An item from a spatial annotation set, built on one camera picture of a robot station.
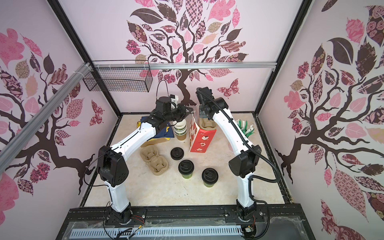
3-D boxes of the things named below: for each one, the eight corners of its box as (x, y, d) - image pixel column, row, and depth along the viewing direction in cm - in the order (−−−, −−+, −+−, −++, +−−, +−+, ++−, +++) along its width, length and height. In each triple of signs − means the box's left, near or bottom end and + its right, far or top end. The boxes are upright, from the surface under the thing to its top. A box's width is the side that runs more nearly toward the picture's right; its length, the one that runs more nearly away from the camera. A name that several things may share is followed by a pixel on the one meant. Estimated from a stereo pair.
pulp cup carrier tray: (157, 180, 87) (155, 176, 82) (138, 155, 98) (135, 150, 93) (172, 168, 92) (171, 164, 87) (152, 145, 103) (150, 140, 98)
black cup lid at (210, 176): (202, 188, 83) (202, 182, 75) (201, 175, 88) (202, 167, 80) (216, 188, 83) (219, 182, 75) (215, 175, 88) (217, 167, 80)
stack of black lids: (170, 160, 96) (169, 157, 94) (171, 149, 101) (171, 147, 99) (183, 160, 96) (183, 157, 94) (184, 149, 101) (183, 147, 99)
